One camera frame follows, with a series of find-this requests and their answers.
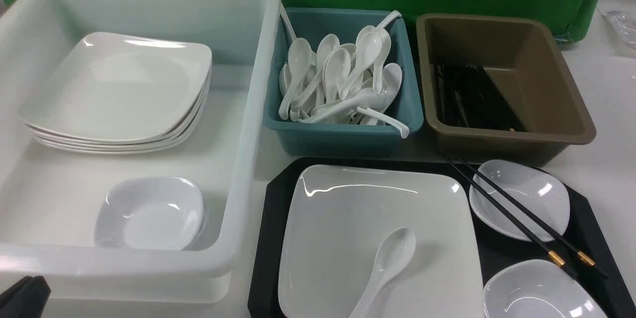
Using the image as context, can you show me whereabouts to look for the pile of black chopsticks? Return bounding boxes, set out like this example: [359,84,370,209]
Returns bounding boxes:
[432,62,527,132]

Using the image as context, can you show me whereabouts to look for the brown plastic bin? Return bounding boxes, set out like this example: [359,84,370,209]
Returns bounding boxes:
[415,14,597,166]

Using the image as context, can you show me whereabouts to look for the clear plastic wrap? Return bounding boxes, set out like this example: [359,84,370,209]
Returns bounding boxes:
[603,10,636,51]

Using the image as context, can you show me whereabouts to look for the large white square plate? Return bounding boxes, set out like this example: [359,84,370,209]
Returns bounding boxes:
[278,164,484,318]

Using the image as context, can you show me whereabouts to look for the white small bowl in tub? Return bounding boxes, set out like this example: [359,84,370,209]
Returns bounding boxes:
[93,176,207,251]

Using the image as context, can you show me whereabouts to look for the large white plastic tub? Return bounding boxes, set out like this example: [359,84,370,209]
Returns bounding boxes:
[1,0,280,304]

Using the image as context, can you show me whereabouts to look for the white ceramic soup spoon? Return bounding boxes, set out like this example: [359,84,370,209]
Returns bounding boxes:
[349,227,416,318]

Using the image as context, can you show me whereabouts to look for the pile of white soup spoons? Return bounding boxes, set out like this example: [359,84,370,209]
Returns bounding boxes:
[277,4,410,139]

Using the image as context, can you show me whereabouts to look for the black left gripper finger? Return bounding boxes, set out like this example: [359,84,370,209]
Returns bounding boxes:
[0,276,51,318]

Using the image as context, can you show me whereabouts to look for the stack of white square plates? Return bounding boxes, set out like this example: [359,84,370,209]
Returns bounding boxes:
[18,31,213,155]

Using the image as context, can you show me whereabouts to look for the teal plastic bin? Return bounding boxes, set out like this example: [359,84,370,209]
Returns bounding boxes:
[263,7,424,158]

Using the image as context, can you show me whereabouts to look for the white small bowl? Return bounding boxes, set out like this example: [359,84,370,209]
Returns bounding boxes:
[469,159,570,241]
[93,176,207,251]
[483,259,607,318]

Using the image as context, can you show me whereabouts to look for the black plastic serving tray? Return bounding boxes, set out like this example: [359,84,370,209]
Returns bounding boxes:
[247,157,636,318]

